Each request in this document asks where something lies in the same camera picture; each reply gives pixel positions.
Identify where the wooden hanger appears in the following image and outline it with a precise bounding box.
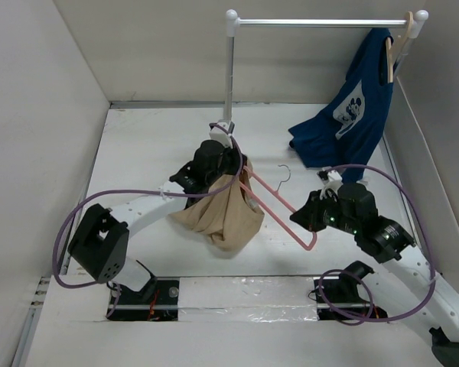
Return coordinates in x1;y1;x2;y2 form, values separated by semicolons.
385;11;414;84

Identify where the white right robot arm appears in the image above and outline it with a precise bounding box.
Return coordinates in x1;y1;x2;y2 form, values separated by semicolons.
290;183;459;366

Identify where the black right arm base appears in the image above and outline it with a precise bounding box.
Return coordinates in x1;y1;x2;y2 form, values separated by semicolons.
308;272;370;324

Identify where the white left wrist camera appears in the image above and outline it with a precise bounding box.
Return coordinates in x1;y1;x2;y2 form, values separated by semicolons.
209;121;234;148

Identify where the white clothes rack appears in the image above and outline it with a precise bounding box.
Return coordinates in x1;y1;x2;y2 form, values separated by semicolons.
222;9;429;122

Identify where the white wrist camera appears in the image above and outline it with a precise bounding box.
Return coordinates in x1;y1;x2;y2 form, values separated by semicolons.
209;121;234;148
317;170;343;199

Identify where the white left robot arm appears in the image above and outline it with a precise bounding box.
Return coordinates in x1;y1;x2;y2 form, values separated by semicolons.
68;140;246;304

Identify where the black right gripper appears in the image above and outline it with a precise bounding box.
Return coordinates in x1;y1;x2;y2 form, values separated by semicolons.
288;188;359;235

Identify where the beige t shirt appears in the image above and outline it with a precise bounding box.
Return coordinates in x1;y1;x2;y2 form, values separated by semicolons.
171;171;265;253

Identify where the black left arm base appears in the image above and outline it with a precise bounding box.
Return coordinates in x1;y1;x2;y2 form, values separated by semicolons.
106;278;180;322

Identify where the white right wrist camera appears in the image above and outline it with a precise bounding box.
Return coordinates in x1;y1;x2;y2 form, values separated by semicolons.
317;170;343;199

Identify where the silver foil tape strip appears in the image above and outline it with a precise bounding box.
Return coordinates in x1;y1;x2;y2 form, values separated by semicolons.
177;276;318;323

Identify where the blue printed t shirt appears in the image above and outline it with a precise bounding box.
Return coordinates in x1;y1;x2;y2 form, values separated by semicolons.
288;28;393;168

